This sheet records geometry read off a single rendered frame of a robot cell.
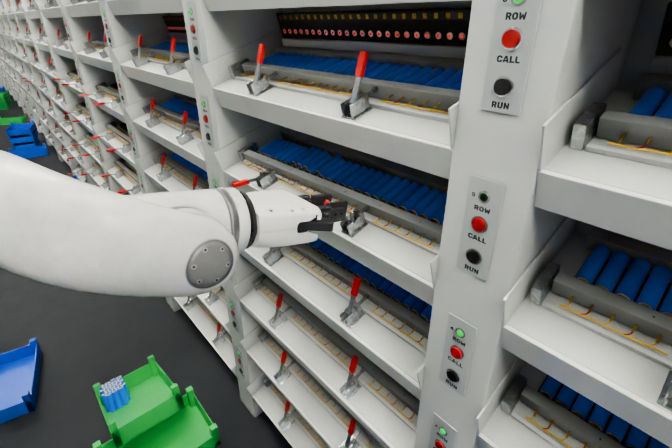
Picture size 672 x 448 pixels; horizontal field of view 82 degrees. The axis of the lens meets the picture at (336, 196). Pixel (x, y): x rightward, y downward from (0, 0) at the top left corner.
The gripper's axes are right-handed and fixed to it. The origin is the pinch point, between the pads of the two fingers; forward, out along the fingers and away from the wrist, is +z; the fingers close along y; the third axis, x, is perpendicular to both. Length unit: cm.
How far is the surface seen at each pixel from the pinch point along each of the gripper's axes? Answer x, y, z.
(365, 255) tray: -7.0, 4.8, 5.3
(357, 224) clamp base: -3.3, 1.0, 6.4
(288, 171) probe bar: -0.6, -22.3, 8.7
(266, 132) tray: 4.0, -42.3, 15.7
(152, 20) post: 30, -113, 11
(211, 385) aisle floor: -94, -64, 18
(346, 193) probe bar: -0.2, -5.5, 9.5
